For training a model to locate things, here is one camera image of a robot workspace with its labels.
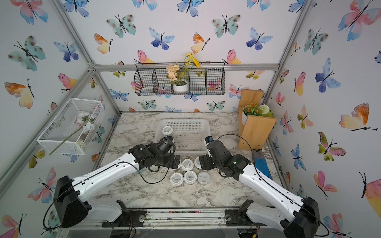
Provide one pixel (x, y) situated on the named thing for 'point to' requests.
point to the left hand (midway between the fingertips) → (174, 159)
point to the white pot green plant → (253, 109)
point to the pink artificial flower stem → (86, 121)
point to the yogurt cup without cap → (203, 178)
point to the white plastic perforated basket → (188, 135)
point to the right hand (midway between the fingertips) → (207, 156)
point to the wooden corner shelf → (256, 130)
